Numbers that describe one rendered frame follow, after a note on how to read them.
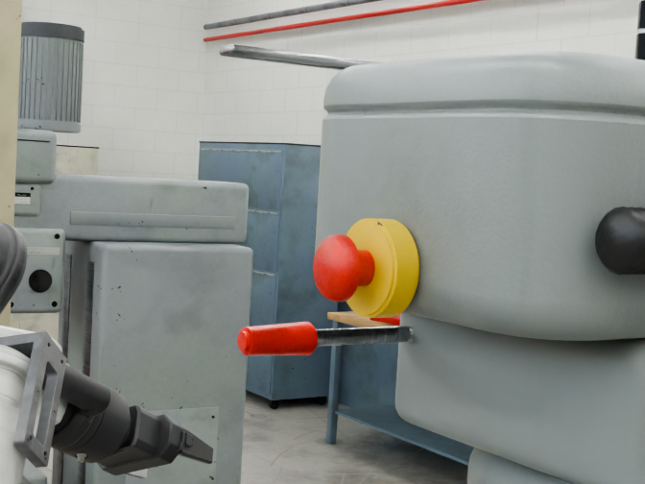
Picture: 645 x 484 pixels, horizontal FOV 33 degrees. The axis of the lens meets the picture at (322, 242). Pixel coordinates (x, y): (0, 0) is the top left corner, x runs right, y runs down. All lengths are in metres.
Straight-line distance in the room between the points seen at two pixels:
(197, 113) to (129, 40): 0.97
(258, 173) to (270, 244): 0.57
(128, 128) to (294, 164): 2.72
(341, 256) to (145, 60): 9.85
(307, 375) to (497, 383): 7.58
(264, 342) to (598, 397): 0.22
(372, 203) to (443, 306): 0.09
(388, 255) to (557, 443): 0.17
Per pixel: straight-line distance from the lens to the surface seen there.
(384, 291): 0.63
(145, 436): 1.29
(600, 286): 0.60
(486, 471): 0.81
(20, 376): 0.78
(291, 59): 0.75
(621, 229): 0.57
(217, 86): 10.45
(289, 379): 8.22
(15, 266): 0.97
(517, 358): 0.72
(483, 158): 0.60
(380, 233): 0.64
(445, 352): 0.77
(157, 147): 10.48
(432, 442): 6.63
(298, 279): 8.12
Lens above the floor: 1.82
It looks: 4 degrees down
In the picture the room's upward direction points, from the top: 3 degrees clockwise
